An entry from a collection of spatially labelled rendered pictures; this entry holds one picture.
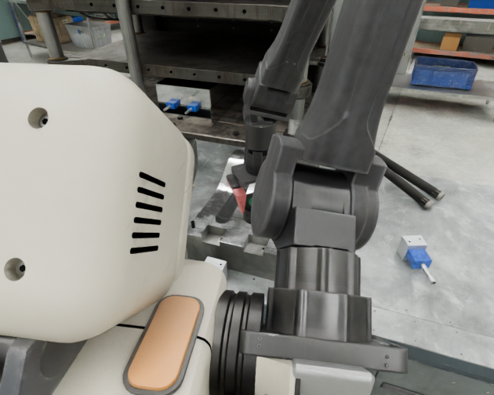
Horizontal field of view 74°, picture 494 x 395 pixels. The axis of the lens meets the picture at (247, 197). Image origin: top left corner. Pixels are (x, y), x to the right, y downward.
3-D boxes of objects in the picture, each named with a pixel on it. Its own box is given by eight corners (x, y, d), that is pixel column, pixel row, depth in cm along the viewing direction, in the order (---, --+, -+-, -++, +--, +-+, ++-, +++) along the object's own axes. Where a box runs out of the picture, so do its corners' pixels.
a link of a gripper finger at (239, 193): (227, 204, 73) (224, 168, 67) (256, 197, 75) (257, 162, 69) (237, 224, 68) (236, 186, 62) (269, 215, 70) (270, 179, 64)
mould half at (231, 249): (285, 284, 79) (290, 243, 71) (187, 259, 86) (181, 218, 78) (317, 176, 117) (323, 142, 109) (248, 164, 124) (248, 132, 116)
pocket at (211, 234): (220, 252, 80) (219, 241, 78) (201, 248, 81) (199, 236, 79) (227, 240, 84) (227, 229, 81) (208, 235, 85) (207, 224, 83)
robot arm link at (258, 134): (245, 121, 57) (278, 120, 57) (243, 106, 62) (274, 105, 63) (246, 157, 61) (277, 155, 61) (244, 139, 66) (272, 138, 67)
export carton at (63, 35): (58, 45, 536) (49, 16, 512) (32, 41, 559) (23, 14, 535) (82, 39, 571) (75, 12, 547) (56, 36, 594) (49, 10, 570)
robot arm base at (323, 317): (234, 353, 23) (412, 375, 22) (246, 239, 26) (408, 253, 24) (245, 338, 31) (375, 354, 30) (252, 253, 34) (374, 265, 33)
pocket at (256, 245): (263, 262, 77) (264, 251, 75) (242, 258, 79) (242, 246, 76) (269, 250, 81) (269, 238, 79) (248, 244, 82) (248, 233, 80)
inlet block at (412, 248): (440, 290, 78) (448, 274, 74) (419, 291, 77) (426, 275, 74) (414, 250, 88) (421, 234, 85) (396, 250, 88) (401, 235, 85)
